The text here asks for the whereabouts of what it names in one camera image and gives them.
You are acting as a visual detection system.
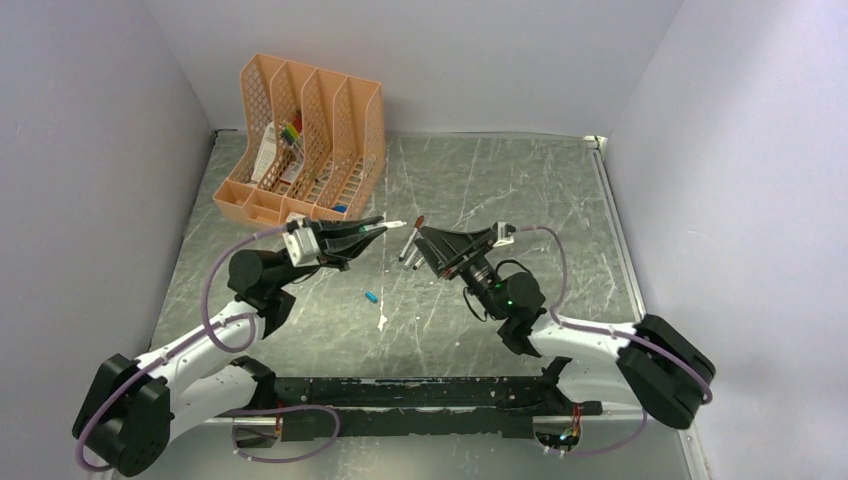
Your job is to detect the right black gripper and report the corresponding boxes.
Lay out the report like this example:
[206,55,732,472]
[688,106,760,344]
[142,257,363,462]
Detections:
[415,226,506,320]

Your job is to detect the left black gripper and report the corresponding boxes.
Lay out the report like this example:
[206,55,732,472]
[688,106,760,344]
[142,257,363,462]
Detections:
[274,216,387,289]

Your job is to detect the thin white pen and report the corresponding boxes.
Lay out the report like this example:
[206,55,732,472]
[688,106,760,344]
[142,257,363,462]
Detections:
[359,220,407,233]

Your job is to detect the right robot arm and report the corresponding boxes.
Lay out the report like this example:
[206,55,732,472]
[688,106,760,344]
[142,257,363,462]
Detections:
[415,222,716,430]

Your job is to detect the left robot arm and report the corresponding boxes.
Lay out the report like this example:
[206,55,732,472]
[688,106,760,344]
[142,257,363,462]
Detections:
[72,216,401,477]

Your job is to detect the orange plastic file organizer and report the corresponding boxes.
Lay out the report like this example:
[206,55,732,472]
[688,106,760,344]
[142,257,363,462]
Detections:
[214,54,387,229]

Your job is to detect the white paper booklet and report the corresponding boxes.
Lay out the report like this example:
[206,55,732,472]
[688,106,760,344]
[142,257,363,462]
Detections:
[250,121,277,185]

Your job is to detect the coloured markers in organizer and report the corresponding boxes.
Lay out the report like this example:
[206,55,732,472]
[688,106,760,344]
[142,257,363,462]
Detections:
[280,112,303,149]

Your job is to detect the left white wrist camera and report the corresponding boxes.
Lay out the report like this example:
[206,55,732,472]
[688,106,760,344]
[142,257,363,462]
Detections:
[283,219,321,267]

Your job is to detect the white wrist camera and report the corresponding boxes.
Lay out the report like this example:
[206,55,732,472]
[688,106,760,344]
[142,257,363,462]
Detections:
[283,219,321,267]
[492,221,517,248]

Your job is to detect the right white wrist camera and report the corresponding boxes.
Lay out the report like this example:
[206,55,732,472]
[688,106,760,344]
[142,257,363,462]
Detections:
[492,221,517,248]

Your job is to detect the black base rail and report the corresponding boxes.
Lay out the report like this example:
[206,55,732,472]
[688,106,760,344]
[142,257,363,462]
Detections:
[259,375,602,442]

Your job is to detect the aluminium frame rail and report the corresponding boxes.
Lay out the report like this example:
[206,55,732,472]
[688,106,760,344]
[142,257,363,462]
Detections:
[198,397,697,465]

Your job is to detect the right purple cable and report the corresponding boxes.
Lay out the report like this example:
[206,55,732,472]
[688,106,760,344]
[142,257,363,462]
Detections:
[515,225,714,458]

